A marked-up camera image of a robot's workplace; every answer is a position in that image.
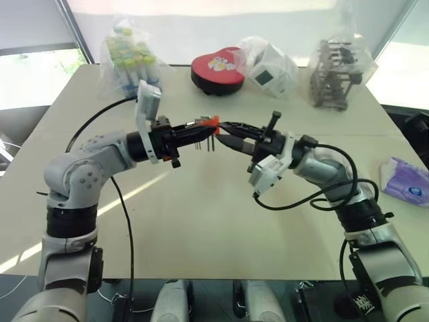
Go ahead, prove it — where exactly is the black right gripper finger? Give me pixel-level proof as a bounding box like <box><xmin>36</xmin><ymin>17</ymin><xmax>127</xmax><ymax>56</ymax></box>
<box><xmin>216</xmin><ymin>134</ymin><xmax>257</xmax><ymax>155</ymax></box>
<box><xmin>221</xmin><ymin>120</ymin><xmax>269</xmax><ymax>138</ymax></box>

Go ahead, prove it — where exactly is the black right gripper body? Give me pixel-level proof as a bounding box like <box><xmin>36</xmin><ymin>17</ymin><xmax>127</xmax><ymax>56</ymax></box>
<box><xmin>247</xmin><ymin>112</ymin><xmax>289</xmax><ymax>172</ymax></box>

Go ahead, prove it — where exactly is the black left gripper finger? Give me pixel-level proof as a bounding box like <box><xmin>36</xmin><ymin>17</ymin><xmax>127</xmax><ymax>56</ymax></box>
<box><xmin>174</xmin><ymin>129</ymin><xmax>217</xmax><ymax>148</ymax></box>
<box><xmin>172</xmin><ymin>122</ymin><xmax>202</xmax><ymax>133</ymax></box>

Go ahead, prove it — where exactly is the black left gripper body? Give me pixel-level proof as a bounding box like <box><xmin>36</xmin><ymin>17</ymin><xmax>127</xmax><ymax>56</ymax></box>
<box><xmin>149</xmin><ymin>115</ymin><xmax>184</xmax><ymax>168</ymax></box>

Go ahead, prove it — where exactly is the red hex key holder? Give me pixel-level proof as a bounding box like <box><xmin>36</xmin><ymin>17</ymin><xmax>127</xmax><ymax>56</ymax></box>
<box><xmin>197</xmin><ymin>115</ymin><xmax>221</xmax><ymax>136</ymax></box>

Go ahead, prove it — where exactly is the red heart-shaped box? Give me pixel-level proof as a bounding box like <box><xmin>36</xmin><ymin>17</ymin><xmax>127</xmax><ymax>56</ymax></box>
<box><xmin>190</xmin><ymin>47</ymin><xmax>245</xmax><ymax>97</ymax></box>

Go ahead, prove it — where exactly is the white cube device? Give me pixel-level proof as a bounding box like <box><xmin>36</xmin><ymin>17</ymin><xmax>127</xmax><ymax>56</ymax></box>
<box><xmin>249</xmin><ymin>43</ymin><xmax>298</xmax><ymax>98</ymax></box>

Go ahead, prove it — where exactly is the clear plastic bag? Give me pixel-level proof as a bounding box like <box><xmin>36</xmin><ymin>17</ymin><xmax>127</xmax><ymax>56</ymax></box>
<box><xmin>236</xmin><ymin>35</ymin><xmax>299</xmax><ymax>99</ymax></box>
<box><xmin>306</xmin><ymin>13</ymin><xmax>379</xmax><ymax>111</ymax></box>

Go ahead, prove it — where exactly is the plastic bag of colourful tubes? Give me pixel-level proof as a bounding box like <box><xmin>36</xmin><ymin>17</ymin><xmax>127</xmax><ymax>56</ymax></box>
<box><xmin>97</xmin><ymin>15</ymin><xmax>177</xmax><ymax>100</ymax></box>

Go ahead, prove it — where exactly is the wooden mechanical model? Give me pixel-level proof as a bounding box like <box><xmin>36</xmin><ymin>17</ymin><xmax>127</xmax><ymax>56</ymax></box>
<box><xmin>310</xmin><ymin>39</ymin><xmax>365</xmax><ymax>111</ymax></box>

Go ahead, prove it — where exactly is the purple tissue pack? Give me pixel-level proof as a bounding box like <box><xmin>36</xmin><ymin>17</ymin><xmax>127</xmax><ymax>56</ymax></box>
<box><xmin>379</xmin><ymin>156</ymin><xmax>429</xmax><ymax>206</ymax></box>

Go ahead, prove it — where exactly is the black rounded object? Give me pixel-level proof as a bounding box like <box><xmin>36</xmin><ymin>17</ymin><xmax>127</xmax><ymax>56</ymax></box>
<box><xmin>400</xmin><ymin>112</ymin><xmax>429</xmax><ymax>150</ymax></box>

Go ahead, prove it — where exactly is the grey rounded shape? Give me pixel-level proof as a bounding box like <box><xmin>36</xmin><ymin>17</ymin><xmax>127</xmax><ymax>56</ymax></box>
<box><xmin>150</xmin><ymin>278</ymin><xmax>194</xmax><ymax>322</ymax></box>
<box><xmin>234</xmin><ymin>278</ymin><xmax>279</xmax><ymax>322</ymax></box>

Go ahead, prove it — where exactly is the black boxy part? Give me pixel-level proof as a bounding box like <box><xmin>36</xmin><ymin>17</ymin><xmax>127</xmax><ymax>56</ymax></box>
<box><xmin>294</xmin><ymin>280</ymin><xmax>318</xmax><ymax>322</ymax></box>
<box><xmin>112</xmin><ymin>293</ymin><xmax>133</xmax><ymax>322</ymax></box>

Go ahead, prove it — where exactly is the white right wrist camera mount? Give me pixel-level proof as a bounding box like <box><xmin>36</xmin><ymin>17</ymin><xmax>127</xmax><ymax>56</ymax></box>
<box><xmin>247</xmin><ymin>131</ymin><xmax>296</xmax><ymax>199</ymax></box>

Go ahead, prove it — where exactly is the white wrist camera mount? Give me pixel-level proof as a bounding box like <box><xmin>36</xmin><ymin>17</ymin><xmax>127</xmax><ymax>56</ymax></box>
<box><xmin>247</xmin><ymin>131</ymin><xmax>296</xmax><ymax>199</ymax></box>
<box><xmin>133</xmin><ymin>79</ymin><xmax>164</xmax><ymax>165</ymax></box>

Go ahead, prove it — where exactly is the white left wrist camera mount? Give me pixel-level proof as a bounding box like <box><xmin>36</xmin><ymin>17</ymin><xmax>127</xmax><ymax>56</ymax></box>
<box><xmin>133</xmin><ymin>79</ymin><xmax>164</xmax><ymax>165</ymax></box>

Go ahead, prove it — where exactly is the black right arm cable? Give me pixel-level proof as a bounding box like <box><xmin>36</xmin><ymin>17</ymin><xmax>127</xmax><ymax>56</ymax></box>
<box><xmin>253</xmin><ymin>136</ymin><xmax>381</xmax><ymax>313</ymax></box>

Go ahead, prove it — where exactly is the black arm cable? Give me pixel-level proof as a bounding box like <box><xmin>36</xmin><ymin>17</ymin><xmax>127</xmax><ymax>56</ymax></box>
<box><xmin>65</xmin><ymin>96</ymin><xmax>139</xmax><ymax>322</ymax></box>
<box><xmin>253</xmin><ymin>136</ymin><xmax>381</xmax><ymax>313</ymax></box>

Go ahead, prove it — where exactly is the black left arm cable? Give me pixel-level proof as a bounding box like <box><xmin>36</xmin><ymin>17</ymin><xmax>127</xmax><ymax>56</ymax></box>
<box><xmin>65</xmin><ymin>96</ymin><xmax>139</xmax><ymax>322</ymax></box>

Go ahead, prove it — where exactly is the grey window frame post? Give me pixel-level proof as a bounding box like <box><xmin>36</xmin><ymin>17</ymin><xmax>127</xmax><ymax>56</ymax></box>
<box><xmin>53</xmin><ymin>0</ymin><xmax>95</xmax><ymax>64</ymax></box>
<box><xmin>374</xmin><ymin>0</ymin><xmax>414</xmax><ymax>58</ymax></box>

